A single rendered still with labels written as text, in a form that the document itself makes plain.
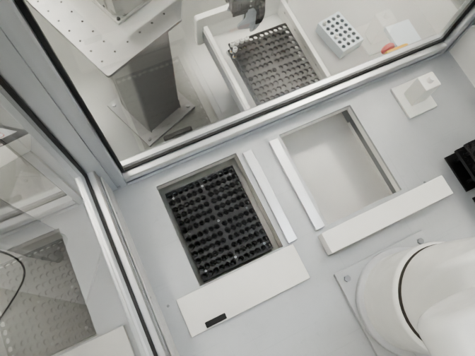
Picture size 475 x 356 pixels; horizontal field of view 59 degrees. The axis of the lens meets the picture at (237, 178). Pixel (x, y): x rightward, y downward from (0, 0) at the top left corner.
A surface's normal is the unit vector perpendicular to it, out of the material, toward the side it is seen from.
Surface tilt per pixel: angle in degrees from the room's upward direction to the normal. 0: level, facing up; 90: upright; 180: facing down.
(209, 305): 0
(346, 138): 0
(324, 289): 0
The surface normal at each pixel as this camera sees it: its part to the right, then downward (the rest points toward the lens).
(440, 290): -0.84, 0.29
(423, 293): -0.96, 0.11
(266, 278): 0.06, -0.31
